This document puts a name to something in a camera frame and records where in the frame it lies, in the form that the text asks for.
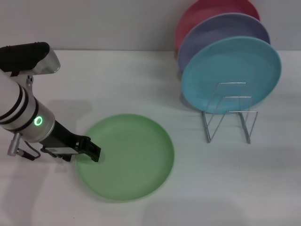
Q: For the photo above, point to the green plate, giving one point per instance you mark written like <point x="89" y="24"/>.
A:
<point x="131" y="162"/>

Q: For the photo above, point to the purple plate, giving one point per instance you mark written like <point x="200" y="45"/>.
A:
<point x="211" y="35"/>

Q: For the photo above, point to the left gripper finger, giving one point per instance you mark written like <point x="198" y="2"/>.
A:
<point x="91" y="149"/>

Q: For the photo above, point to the left wrist camera housing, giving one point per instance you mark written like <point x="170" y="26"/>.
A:
<point x="28" y="56"/>

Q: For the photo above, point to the light blue plate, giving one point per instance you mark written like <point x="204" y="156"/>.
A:
<point x="223" y="68"/>

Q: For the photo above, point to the red plate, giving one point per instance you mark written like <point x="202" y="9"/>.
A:
<point x="195" y="14"/>

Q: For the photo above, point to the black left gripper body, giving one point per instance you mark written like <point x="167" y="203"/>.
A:
<point x="61" y="141"/>

